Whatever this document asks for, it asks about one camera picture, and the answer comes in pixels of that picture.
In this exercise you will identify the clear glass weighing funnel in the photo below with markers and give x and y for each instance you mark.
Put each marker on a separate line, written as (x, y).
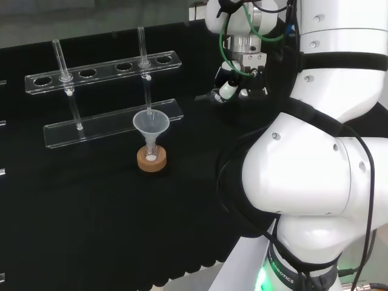
(206, 97)

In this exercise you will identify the clear acrylic funnel stand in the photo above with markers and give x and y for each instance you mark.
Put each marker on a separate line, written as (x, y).
(106, 124)

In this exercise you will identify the round-bottom glass flask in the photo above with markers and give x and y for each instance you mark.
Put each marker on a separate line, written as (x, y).
(150, 157)

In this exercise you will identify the translucent plastic funnel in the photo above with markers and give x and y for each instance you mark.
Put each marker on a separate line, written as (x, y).
(151, 122)

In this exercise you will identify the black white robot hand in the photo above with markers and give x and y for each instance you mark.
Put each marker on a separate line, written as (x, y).
(251, 82)

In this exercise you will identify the black cloth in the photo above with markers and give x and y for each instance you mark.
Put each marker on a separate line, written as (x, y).
(91, 212)

